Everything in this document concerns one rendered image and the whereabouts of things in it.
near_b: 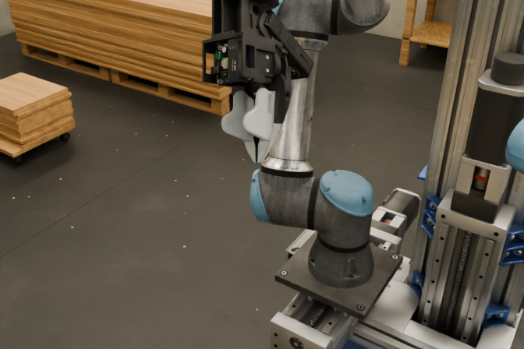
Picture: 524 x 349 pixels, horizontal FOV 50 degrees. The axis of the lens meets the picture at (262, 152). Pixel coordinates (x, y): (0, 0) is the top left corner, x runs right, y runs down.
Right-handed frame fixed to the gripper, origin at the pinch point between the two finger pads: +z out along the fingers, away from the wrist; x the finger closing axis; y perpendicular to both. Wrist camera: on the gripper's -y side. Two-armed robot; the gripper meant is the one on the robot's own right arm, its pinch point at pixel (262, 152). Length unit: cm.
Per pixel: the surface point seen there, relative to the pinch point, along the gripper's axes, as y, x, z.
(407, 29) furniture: -407, -186, -120
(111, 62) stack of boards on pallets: -212, -359, -84
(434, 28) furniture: -450, -179, -128
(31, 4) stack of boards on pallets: -181, -437, -142
